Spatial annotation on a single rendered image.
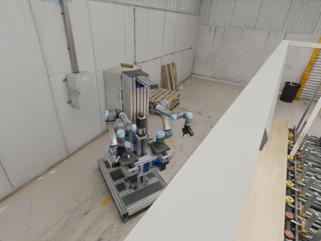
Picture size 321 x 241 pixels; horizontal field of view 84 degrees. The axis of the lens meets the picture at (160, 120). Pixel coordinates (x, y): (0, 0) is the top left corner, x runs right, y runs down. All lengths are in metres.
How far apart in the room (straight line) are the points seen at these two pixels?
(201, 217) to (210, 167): 0.07
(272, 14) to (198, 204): 9.21
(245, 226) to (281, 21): 8.18
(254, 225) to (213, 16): 8.59
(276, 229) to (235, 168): 2.10
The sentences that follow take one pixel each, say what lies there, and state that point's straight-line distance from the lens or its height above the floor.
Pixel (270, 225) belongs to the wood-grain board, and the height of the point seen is 0.90.
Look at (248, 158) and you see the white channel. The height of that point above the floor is 2.46.
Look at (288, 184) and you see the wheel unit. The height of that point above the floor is 0.90.
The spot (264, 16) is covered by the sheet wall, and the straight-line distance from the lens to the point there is 9.31.
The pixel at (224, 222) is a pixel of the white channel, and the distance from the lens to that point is 0.18.
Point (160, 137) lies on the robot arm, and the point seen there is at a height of 1.23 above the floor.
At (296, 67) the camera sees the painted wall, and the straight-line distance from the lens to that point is 9.51.
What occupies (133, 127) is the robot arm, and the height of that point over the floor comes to 1.64.
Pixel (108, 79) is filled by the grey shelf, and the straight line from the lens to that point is 4.18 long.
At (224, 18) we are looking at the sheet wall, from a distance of 9.47.
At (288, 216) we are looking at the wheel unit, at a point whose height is 0.91.
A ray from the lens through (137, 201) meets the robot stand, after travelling 2.96.
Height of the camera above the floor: 2.61
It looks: 30 degrees down
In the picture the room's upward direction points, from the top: 4 degrees clockwise
